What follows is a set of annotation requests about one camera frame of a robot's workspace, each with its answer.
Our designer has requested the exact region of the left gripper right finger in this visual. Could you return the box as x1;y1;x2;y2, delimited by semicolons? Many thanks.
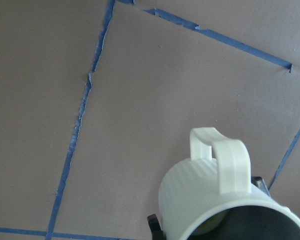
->
251;176;270;196

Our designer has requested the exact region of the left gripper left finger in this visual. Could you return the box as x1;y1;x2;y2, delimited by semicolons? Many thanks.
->
147;214;166;240

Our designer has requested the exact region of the white ribbed HOME mug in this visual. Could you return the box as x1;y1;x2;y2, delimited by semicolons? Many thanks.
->
158;127;300;240

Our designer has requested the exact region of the yellow lemon slice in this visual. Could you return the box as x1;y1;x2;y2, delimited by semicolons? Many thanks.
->
191;209;230;237

